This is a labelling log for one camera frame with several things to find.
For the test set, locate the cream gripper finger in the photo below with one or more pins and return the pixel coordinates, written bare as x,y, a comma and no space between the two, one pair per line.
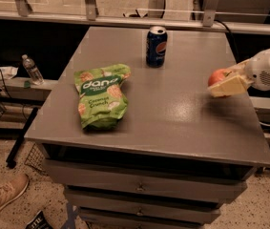
231,85
238,68

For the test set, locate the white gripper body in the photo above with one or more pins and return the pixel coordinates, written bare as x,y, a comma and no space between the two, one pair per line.
261,70

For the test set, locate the red apple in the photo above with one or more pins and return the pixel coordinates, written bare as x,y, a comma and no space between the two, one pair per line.
217,76

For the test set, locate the blue pepsi can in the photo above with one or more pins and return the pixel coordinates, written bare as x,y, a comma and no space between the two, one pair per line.
156,46

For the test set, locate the grey drawer cabinet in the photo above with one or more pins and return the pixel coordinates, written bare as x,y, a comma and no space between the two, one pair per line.
177,155

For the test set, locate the green snack bag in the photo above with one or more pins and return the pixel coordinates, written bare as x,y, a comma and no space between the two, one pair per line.
101,102

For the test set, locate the clear plastic water bottle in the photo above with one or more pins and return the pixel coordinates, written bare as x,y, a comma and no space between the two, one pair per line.
32,70

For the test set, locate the low grey side shelf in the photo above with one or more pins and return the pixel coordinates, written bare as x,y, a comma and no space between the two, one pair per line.
21,107

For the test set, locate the black printed bag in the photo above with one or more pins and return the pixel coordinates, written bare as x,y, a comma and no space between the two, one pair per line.
39,222

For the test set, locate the tan sneaker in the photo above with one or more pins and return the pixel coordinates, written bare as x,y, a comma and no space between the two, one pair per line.
4,194

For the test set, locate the wire mesh basket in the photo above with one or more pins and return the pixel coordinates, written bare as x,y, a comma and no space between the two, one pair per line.
34,160

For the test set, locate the metal window rail frame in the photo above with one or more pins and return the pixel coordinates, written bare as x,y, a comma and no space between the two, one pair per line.
240,16

